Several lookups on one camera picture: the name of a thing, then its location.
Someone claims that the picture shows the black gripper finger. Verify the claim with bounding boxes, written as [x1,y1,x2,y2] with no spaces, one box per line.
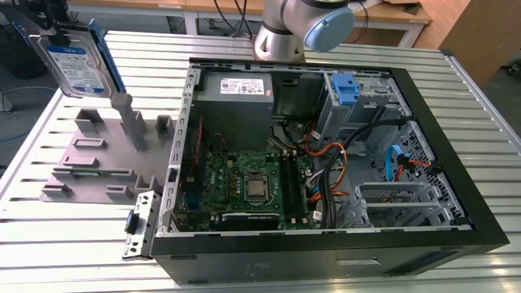
[50,16,69,47]

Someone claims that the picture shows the hard disk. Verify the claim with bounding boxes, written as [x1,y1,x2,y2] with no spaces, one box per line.
[10,18,127,99]

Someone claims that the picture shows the blue data wire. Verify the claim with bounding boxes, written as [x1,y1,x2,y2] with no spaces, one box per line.
[383,144,413,184]

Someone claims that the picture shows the silver disk bay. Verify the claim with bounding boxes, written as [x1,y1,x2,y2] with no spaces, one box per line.
[350,181,467,229]

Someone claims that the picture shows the black waste bin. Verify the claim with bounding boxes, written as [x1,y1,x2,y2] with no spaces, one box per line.
[0,51,47,81]

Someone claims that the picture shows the grey parts rack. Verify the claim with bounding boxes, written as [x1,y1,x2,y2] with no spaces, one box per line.
[38,93,181,204]

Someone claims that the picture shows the green RAM stick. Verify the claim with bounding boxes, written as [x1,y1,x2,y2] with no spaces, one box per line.
[69,170,131,178]

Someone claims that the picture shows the grey power supply unit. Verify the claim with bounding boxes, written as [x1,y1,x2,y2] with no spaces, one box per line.
[193,71,274,153]

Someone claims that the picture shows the green motherboard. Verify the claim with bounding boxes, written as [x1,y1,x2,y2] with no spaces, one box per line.
[178,149,325,233]

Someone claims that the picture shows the blue VGA connector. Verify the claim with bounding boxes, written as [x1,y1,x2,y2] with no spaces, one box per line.
[123,209,139,235]

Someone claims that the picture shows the CPU socket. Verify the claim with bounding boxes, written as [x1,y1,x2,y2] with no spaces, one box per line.
[241,172,273,207]

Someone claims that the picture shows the silver CPU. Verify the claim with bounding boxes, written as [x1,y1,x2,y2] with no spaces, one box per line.
[245,179,267,197]

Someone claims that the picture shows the blue drive latch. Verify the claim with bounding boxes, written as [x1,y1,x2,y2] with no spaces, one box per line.
[330,72,362,107]

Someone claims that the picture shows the black RAM slot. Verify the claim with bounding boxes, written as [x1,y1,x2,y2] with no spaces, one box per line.
[289,151,309,226]
[278,151,295,226]

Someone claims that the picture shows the black graphics card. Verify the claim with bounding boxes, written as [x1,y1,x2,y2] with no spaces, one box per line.
[209,211,282,232]

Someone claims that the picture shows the silver drive cage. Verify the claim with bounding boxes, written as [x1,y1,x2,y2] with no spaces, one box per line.
[315,70,411,144]

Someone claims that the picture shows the black open PC case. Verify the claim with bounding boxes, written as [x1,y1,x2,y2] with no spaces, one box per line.
[119,56,511,285]

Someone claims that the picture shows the wooden cabinet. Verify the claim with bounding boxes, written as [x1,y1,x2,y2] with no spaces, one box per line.
[413,0,521,89]

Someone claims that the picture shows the wooden desk white frame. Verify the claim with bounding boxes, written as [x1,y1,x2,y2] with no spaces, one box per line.
[185,0,433,48]
[63,0,187,34]

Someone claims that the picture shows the blue floor cable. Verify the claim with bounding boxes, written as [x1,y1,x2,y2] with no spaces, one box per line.
[0,85,57,96]

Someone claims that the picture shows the red black fan wire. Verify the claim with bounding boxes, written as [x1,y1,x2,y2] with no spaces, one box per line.
[186,118,203,184]

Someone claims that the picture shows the small coloured header wires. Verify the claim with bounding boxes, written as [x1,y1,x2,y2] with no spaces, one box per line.
[213,131,229,152]

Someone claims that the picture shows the yellow black power wires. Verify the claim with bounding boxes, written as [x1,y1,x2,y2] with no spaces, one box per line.
[266,134,303,153]

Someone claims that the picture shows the thick black case cable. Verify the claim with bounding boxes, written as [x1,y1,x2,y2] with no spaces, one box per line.
[318,120,410,230]

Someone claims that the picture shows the orange power wire bundle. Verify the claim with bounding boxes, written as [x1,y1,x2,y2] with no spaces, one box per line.
[302,140,350,204]

